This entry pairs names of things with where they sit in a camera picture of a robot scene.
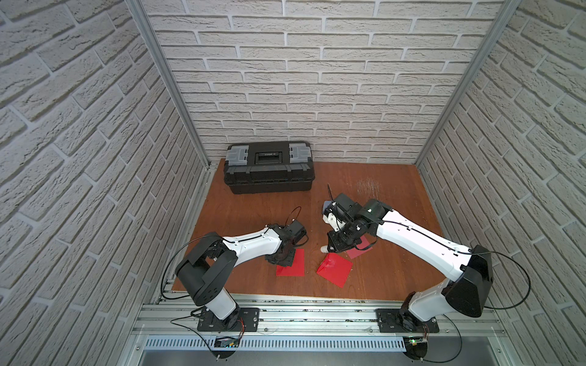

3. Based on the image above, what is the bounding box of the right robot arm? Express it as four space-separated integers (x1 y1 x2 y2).
322 194 493 331

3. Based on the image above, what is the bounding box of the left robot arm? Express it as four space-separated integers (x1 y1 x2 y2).
175 221 307 328

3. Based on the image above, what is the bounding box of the right dark red envelope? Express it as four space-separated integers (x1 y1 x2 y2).
346 236 374 259

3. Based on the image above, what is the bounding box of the grey hole punch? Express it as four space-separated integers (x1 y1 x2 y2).
322 201 331 214

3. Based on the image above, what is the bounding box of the black plastic toolbox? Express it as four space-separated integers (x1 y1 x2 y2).
224 141 315 195

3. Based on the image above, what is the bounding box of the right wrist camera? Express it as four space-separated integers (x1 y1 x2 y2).
323 212 344 232

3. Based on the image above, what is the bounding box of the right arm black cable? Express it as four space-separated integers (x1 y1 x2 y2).
327 182 532 364

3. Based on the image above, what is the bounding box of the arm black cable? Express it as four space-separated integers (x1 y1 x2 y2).
159 205 303 301
327 182 532 364

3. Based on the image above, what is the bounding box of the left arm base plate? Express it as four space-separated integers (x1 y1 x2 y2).
197 307 260 332

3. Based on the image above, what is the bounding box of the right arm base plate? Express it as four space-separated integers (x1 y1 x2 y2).
375 308 440 334

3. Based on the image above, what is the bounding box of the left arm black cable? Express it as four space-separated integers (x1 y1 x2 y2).
159 205 303 301

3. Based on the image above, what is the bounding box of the aluminium rail frame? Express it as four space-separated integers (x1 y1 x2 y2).
131 294 505 352

